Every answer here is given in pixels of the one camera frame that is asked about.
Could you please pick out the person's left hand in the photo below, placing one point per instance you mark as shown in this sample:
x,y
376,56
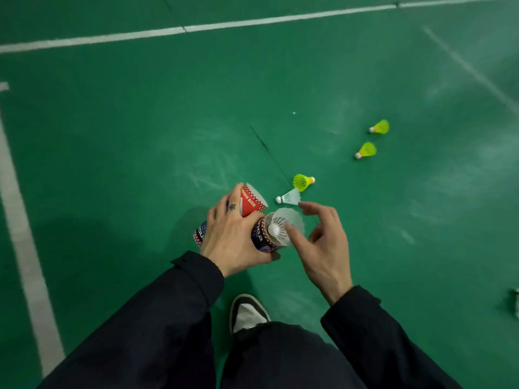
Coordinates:
x,y
229,238

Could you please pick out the person's left forearm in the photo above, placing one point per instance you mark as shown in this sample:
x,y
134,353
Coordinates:
x,y
162,332

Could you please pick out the dark blue shuttlecock tube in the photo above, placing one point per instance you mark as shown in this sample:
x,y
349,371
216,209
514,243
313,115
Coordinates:
x,y
261,236

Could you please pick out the person's left middle finger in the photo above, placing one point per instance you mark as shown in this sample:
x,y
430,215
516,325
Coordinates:
x,y
235,198

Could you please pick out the red shuttlecock tube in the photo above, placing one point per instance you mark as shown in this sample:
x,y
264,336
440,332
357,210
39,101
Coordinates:
x,y
253,202

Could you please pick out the black and white shoe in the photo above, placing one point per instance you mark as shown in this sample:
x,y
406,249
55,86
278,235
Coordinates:
x,y
247,313

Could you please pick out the person's right forearm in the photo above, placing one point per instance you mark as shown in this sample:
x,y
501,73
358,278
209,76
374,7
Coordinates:
x,y
377,348

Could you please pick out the person's right thumb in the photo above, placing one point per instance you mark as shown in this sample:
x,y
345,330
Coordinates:
x,y
296,238

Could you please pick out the white shuttlecock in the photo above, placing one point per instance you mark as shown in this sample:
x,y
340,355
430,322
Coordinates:
x,y
280,221
291,197

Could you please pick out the person's black trouser leg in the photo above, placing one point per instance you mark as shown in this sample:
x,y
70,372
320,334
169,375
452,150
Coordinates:
x,y
284,358

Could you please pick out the person's right hand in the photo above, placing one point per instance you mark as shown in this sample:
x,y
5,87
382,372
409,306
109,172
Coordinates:
x,y
326,255

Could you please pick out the person's left thumb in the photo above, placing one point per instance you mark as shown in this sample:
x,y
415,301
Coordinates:
x,y
267,257

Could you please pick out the person's left little finger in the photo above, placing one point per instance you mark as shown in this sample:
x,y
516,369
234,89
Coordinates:
x,y
210,219

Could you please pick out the yellow shuttlecock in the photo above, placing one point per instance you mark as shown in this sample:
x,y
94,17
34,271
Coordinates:
x,y
367,149
381,127
301,181

